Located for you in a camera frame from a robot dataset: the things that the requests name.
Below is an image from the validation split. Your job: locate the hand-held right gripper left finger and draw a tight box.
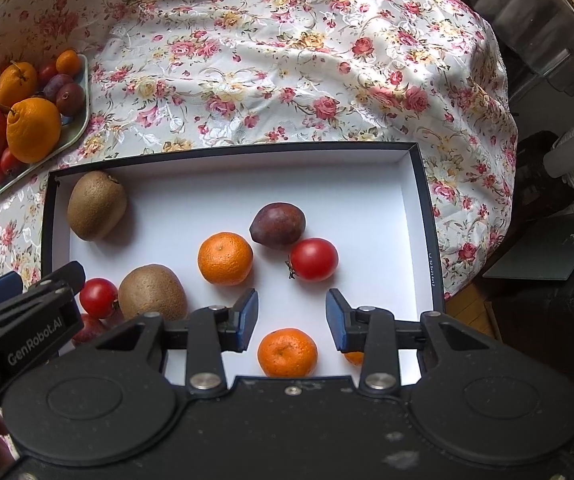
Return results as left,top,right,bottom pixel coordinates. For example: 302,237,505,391
87,288,259,399

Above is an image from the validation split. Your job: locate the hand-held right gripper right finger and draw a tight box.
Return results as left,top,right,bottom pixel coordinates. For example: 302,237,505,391
326,288,510,397

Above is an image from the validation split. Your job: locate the reddish purple plum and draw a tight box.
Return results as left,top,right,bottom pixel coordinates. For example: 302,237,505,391
72,313,108,346

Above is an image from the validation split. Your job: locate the brown kiwi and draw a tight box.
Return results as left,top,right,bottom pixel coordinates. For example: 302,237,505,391
118,263,188,322
67,170,128,242

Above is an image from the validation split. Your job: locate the black box white inside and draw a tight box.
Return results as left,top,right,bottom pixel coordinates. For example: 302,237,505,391
41,141,448,376

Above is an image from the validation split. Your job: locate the pale green tray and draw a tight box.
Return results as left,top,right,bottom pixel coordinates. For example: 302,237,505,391
0,54,91,200

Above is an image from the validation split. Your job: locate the knobby orange with stem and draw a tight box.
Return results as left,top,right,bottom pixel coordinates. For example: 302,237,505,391
6,97,62,164

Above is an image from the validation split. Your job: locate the dark purple plum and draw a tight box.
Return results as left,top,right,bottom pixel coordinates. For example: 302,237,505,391
56,82,86,117

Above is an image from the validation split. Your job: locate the large round orange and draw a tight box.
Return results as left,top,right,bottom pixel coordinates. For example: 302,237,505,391
0,61,38,108

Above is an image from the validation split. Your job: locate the small tangerine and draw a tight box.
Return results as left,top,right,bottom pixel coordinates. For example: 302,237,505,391
56,49,84,75

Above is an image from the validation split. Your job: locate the dark flat laptop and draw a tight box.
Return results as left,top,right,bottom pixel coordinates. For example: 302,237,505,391
482,207,574,281

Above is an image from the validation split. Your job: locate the white shiny floral tablecloth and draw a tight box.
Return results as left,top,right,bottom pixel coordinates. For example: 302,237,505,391
0,0,520,306

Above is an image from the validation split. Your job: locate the beige floral cloth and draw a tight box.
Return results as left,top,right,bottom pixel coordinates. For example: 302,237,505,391
0,0,432,126

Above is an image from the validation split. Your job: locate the white plastic jug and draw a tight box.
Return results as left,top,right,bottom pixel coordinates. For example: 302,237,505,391
543,136,574,179

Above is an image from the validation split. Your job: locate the grey glossy furniture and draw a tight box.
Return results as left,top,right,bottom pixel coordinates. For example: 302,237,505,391
432,0,574,96

